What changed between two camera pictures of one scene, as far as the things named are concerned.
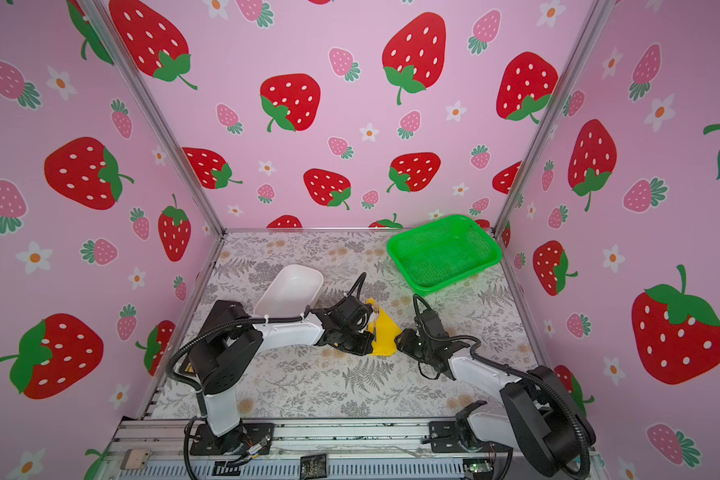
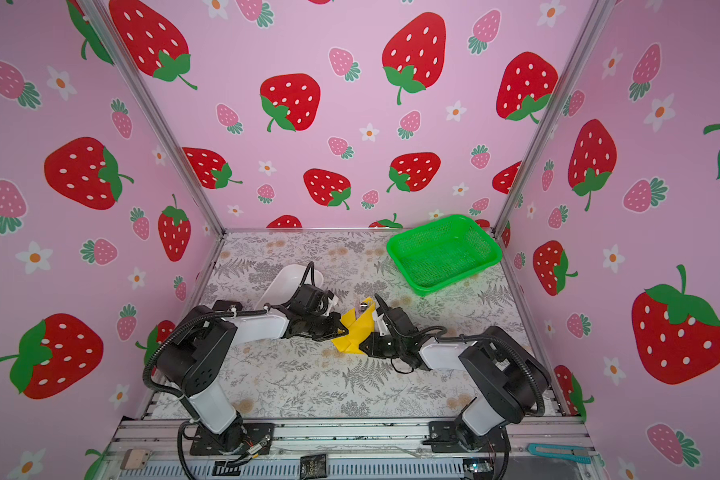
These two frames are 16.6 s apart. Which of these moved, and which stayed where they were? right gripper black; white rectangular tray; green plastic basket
Moved: right gripper black
Stayed: white rectangular tray; green plastic basket
